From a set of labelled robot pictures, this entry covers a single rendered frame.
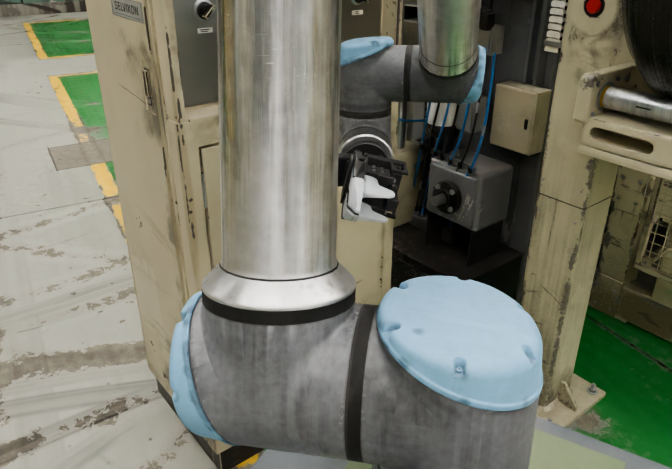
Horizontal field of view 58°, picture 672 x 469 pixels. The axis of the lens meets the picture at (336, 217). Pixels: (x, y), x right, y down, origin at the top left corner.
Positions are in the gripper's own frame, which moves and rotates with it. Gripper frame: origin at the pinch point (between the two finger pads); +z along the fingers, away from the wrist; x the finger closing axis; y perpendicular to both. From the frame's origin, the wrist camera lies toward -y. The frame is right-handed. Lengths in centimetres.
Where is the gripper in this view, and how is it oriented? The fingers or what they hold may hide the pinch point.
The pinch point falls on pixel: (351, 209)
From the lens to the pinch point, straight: 77.0
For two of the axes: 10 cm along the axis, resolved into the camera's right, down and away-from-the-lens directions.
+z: -0.3, 3.9, -9.2
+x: -2.2, 9.0, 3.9
